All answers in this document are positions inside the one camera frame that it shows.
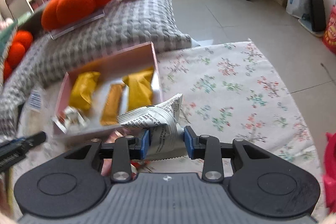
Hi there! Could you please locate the silver printed snack packet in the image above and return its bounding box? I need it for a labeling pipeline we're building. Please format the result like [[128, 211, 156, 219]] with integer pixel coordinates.
[[117, 93, 187, 160]]

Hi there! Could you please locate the pink cardboard box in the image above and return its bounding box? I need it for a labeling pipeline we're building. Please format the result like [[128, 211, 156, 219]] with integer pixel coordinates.
[[52, 42, 163, 138]]

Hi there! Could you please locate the yellow snack packet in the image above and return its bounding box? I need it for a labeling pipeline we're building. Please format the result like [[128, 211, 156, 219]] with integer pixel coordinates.
[[69, 72, 101, 111], [122, 67, 154, 111]]

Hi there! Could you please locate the black bag on floor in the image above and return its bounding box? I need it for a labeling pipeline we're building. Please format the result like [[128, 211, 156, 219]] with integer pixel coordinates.
[[309, 0, 326, 32]]

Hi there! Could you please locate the thin yellow snack bar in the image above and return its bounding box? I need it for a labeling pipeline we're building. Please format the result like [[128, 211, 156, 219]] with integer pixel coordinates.
[[100, 83, 125, 126]]

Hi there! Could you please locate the white blue plastic bag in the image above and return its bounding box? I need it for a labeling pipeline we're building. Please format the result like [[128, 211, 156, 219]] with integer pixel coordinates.
[[286, 0, 309, 19]]

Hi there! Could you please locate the red shopping bag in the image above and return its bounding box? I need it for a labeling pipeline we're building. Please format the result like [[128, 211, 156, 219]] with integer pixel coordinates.
[[322, 5, 336, 54]]

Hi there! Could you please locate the green embroidered pillow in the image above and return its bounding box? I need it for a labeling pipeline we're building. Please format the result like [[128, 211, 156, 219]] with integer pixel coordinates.
[[1, 12, 32, 59]]

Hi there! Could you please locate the grey checkered quilt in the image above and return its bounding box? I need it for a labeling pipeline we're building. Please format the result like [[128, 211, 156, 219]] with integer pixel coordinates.
[[1, 0, 192, 138]]

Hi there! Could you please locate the yellow snack packet in box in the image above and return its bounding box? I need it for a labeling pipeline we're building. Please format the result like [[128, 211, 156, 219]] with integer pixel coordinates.
[[122, 67, 154, 111]]

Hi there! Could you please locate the small orange pumpkin cushion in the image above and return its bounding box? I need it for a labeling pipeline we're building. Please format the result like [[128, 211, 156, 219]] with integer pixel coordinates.
[[3, 30, 33, 82]]

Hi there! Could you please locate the floral white cloth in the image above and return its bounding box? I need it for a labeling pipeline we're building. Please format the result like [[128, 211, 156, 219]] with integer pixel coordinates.
[[15, 41, 326, 222]]

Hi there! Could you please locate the clear acrylic board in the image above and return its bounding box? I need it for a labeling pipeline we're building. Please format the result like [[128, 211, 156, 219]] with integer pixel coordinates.
[[49, 9, 105, 40]]

